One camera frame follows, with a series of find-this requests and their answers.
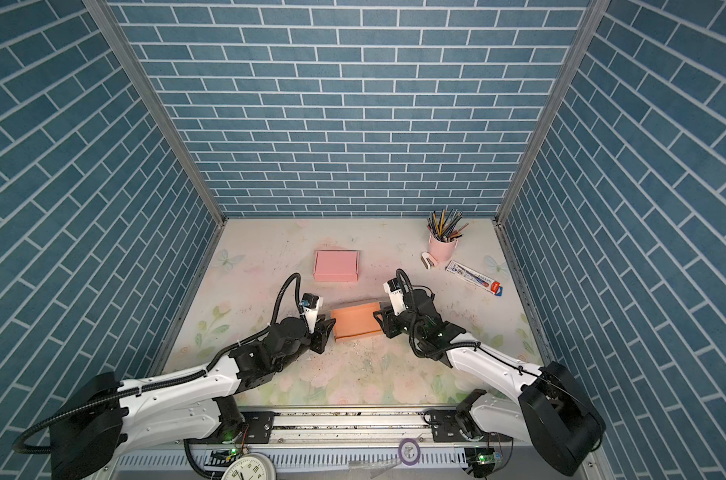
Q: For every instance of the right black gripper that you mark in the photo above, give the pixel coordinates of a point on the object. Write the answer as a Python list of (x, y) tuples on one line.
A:
[(388, 322)]

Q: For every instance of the white round clock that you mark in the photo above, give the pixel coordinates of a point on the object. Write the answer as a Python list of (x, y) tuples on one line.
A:
[(255, 466)]

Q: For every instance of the pink pencil cup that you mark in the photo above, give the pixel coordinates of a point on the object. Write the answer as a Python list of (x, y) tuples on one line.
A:
[(441, 251)]

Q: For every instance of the coloured pencils bundle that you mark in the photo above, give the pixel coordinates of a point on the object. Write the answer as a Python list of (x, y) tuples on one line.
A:
[(446, 225)]

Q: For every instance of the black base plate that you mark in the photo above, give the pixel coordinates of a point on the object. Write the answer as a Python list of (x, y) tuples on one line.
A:
[(455, 426), (256, 428)]

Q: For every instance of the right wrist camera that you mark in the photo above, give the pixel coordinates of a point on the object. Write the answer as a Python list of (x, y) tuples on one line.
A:
[(395, 292)]

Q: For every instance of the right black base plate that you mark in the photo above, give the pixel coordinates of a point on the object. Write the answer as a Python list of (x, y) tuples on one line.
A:
[(455, 426)]

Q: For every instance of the white toothpaste tube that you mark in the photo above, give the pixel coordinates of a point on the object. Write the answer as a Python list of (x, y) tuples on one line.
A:
[(475, 278)]

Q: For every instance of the orange paper box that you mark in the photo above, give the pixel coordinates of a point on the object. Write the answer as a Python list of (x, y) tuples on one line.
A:
[(356, 322)]

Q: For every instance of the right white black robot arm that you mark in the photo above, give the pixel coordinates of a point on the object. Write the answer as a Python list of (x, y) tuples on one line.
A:
[(542, 405)]

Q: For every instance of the aluminium mounting rail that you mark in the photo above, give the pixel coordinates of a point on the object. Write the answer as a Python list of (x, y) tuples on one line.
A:
[(351, 426)]

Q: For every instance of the pink paper box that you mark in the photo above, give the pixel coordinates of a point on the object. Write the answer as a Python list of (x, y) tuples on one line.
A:
[(336, 266)]

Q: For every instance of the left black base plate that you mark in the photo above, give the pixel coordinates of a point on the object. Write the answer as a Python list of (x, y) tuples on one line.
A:
[(256, 428)]

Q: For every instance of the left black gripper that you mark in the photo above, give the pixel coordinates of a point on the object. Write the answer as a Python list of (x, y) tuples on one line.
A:
[(321, 334)]

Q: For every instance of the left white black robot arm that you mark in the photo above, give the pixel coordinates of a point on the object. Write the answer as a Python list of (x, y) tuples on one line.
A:
[(107, 418)]

